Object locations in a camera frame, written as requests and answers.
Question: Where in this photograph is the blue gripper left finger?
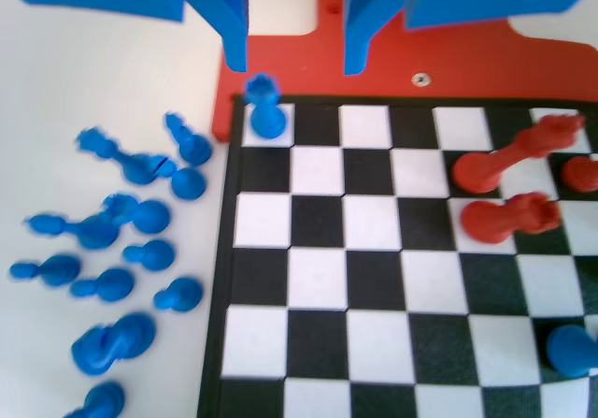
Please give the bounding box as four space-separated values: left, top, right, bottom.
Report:
185 0 251 73

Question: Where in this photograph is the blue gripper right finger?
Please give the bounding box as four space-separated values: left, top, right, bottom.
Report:
344 0 407 77

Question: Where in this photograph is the blue chess queen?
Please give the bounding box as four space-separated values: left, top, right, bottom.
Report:
75 126 163 186

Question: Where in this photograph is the red tall piece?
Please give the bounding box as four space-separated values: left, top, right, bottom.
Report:
460 192 562 246

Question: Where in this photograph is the blue chess pawn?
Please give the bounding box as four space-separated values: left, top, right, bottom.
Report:
68 267 136 303
7 252 81 289
152 276 206 313
63 380 127 418
121 238 178 273

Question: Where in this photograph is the black white chessboard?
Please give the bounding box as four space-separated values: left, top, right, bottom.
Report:
195 94 598 418

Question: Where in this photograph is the red chess pawn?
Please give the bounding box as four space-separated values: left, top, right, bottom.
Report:
562 154 598 194

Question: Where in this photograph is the tall blue board piece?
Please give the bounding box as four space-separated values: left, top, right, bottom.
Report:
545 323 598 378

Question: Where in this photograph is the red pawn bottom centre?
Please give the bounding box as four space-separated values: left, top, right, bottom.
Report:
451 112 588 194

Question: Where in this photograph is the red arm base plate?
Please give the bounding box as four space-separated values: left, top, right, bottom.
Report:
210 0 598 144

